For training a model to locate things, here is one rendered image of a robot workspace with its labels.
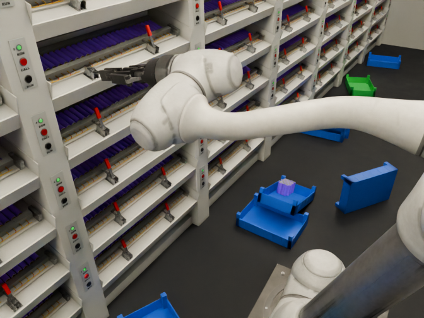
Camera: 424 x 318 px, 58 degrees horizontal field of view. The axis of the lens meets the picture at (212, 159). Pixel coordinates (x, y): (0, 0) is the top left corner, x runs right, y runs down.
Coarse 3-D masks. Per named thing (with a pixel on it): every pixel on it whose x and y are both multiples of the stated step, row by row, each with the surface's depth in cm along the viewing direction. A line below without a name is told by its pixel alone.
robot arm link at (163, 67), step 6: (174, 54) 91; (162, 60) 90; (168, 60) 89; (156, 66) 90; (162, 66) 89; (168, 66) 88; (156, 72) 90; (162, 72) 89; (168, 72) 88; (156, 78) 91; (162, 78) 90
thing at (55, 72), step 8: (152, 32) 135; (160, 32) 137; (168, 32) 141; (128, 40) 127; (136, 40) 128; (112, 48) 121; (120, 48) 123; (128, 48) 126; (136, 48) 127; (88, 56) 115; (96, 56) 116; (104, 56) 119; (64, 64) 109; (72, 64) 110; (80, 64) 112; (96, 64) 115; (48, 72) 104; (56, 72) 106; (64, 72) 108; (48, 80) 105
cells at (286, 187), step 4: (280, 180) 209; (284, 180) 211; (288, 180) 212; (292, 180) 213; (280, 184) 207; (284, 184) 206; (288, 184) 206; (292, 184) 209; (280, 188) 208; (284, 188) 207; (288, 188) 206; (292, 188) 210; (280, 192) 208; (284, 192) 207; (288, 192) 207; (292, 192) 213
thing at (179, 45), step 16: (128, 16) 136; (160, 16) 144; (80, 32) 121; (176, 32) 141; (160, 48) 133; (176, 48) 136; (112, 64) 119; (128, 64) 121; (80, 80) 109; (96, 80) 111; (64, 96) 103; (80, 96) 109
